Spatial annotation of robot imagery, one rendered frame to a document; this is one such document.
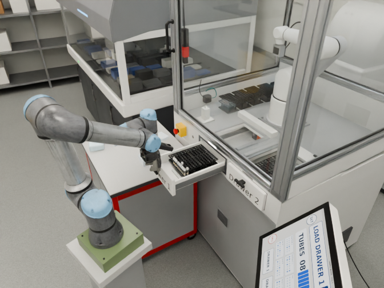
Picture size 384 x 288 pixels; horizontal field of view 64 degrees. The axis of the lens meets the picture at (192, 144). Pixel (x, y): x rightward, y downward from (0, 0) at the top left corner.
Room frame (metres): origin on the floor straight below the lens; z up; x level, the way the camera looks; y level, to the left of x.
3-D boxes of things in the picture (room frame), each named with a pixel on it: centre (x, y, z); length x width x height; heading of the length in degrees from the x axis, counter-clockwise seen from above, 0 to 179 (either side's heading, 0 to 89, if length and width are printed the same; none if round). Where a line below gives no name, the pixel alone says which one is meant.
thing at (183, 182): (1.40, -0.01, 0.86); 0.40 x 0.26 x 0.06; 121
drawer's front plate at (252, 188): (1.18, -0.27, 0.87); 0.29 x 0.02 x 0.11; 31
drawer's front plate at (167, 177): (1.29, 0.17, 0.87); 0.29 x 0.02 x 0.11; 31
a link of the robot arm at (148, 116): (1.27, 0.21, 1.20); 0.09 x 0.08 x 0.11; 133
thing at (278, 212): (1.67, -0.54, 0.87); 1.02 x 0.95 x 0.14; 31
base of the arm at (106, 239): (0.91, 0.39, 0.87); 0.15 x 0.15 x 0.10
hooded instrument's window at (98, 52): (3.10, 0.47, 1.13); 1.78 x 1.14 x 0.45; 31
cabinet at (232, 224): (1.66, -0.55, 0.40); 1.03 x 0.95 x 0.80; 31
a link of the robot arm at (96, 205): (0.92, 0.40, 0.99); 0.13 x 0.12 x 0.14; 43
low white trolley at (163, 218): (1.65, 0.36, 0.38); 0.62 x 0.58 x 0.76; 31
